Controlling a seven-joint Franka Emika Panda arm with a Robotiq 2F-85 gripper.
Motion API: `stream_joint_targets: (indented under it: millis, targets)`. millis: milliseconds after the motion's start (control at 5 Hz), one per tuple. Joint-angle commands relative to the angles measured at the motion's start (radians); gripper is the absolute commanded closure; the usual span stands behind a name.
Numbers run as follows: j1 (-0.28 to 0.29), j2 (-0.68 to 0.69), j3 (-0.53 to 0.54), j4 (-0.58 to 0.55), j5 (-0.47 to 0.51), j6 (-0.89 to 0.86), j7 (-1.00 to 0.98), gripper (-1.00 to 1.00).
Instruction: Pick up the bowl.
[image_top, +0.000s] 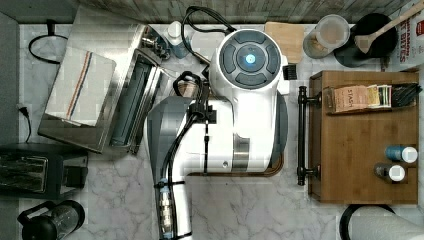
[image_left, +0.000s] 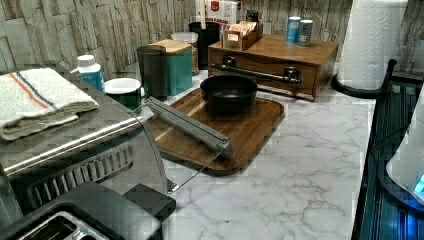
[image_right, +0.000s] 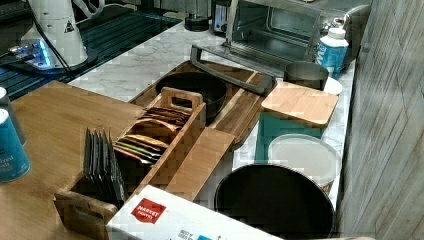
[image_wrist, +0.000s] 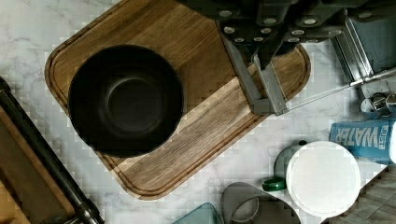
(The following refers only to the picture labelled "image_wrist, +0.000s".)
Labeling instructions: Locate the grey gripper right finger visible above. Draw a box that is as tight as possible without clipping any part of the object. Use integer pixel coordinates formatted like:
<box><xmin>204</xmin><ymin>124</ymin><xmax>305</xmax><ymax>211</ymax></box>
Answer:
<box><xmin>253</xmin><ymin>55</ymin><xmax>289</xmax><ymax>116</ymax></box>

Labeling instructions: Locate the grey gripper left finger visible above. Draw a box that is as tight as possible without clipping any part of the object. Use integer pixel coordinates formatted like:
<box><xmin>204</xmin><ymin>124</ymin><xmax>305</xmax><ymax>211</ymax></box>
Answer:
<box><xmin>221</xmin><ymin>35</ymin><xmax>274</xmax><ymax>115</ymax></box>

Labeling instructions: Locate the black bowl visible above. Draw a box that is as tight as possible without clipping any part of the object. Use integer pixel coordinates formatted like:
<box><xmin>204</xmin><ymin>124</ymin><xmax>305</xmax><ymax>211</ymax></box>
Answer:
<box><xmin>68</xmin><ymin>45</ymin><xmax>183</xmax><ymax>157</ymax></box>

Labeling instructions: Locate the blue water carton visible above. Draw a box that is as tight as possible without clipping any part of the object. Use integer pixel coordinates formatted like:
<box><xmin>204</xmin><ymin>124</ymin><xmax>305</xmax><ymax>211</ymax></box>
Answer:
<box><xmin>329</xmin><ymin>119</ymin><xmax>396</xmax><ymax>166</ymax></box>

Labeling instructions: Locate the metal dish rack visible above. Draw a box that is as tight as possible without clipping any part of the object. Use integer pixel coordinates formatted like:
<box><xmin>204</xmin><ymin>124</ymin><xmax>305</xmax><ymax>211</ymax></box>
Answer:
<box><xmin>287</xmin><ymin>17</ymin><xmax>395</xmax><ymax>118</ymax></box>

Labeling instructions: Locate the teal glass container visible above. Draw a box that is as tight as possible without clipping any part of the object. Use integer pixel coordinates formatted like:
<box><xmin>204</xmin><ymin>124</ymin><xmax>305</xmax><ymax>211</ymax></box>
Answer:
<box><xmin>172</xmin><ymin>203</ymin><xmax>223</xmax><ymax>224</ymax></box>

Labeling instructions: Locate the wooden cutting board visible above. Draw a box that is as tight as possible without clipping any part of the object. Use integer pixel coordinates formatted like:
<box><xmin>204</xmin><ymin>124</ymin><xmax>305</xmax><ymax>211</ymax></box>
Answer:
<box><xmin>44</xmin><ymin>0</ymin><xmax>312</xmax><ymax>201</ymax></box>

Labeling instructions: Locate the dark bronze faucet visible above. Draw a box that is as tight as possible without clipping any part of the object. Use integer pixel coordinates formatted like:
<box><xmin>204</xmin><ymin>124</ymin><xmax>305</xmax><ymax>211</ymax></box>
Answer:
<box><xmin>1</xmin><ymin>78</ymin><xmax>105</xmax><ymax>224</ymax></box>

